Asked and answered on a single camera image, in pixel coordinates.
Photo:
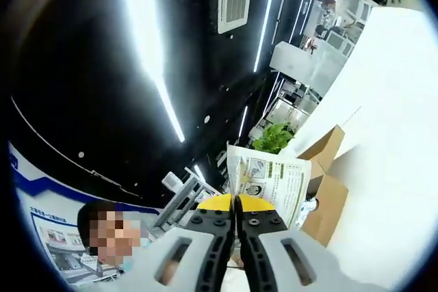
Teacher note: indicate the ceiling air conditioner vent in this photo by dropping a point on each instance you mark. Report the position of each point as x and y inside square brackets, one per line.
[234, 8]

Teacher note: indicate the blue white wall poster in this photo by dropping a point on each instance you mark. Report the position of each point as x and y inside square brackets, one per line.
[44, 210]

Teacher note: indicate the printed paper leaflet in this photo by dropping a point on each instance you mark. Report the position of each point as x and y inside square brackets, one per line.
[280, 182]

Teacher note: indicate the long thin ceiling light strip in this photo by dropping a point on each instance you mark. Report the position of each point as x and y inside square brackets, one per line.
[268, 15]

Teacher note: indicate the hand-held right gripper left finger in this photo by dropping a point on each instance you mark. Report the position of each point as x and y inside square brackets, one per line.
[205, 223]

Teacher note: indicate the brown cardboard shoe box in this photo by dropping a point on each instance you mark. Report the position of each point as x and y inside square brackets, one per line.
[328, 210]

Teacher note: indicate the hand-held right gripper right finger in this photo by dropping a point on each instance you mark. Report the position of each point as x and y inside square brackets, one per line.
[263, 223]

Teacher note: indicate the person's head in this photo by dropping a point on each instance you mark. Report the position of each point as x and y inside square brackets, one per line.
[83, 220]

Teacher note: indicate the green potted plant white pot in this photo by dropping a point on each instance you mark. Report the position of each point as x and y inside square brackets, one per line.
[273, 138]

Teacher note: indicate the white square pillar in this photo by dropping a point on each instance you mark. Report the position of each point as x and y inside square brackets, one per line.
[301, 66]

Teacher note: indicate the wide ceiling light strip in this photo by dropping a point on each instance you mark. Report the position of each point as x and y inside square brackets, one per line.
[150, 49]

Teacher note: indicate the grey storage shelf rack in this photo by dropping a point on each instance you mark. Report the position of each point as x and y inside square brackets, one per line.
[184, 199]

